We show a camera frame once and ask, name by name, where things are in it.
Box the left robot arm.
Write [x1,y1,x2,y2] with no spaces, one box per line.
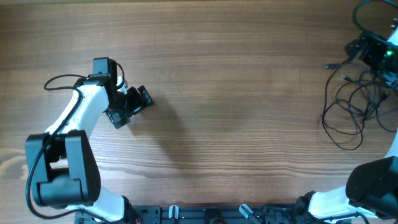
[25,57,154,223]

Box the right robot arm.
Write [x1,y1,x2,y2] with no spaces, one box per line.
[282,29,397,223]

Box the thick black USB cable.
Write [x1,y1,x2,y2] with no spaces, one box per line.
[321,60,382,152]

